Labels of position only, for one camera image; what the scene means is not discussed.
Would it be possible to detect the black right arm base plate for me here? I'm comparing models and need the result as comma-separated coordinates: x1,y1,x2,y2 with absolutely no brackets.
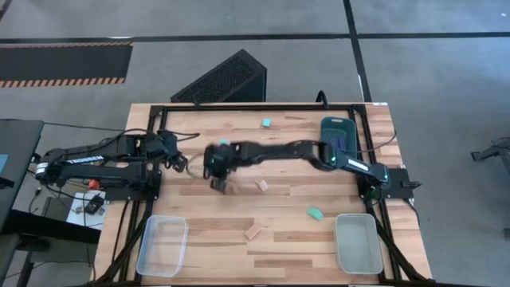
357,167,422,200

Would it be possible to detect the black desk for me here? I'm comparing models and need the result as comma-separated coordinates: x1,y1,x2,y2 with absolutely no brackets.
0,118,45,234

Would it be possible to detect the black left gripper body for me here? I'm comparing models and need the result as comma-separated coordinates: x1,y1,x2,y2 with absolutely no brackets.
155,130,181,165

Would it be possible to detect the grey-green plastic bin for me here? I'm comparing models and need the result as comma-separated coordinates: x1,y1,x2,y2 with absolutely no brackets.
333,212,385,276

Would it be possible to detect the small black device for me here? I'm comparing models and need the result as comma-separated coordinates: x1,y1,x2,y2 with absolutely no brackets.
83,194,106,215

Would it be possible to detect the black aluminium table frame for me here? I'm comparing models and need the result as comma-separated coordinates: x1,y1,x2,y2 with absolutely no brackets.
91,102,432,287

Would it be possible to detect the long beige rectangular block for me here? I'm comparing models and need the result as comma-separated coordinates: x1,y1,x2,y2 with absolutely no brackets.
244,222,263,241

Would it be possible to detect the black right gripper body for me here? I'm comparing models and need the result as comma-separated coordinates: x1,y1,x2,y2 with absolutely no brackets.
202,142,236,181

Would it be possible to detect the clear plastic bin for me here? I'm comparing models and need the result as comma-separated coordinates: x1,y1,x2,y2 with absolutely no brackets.
135,214,190,278

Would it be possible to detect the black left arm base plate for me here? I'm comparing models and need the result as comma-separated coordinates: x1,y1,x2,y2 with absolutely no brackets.
103,168,163,202

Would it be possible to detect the teal plastic bin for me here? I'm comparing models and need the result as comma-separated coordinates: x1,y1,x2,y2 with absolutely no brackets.
320,116,358,161

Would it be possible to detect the beige arch block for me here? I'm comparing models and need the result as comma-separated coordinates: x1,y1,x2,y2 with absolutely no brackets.
186,151,207,179

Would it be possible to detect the black hazard-striped floor mat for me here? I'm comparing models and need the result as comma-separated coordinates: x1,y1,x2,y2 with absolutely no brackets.
0,41,135,88

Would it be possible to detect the white paper sheet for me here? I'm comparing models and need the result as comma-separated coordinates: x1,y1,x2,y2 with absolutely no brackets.
65,190,108,231

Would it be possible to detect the black computer case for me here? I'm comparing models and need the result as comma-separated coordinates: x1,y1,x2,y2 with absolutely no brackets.
170,48,269,104

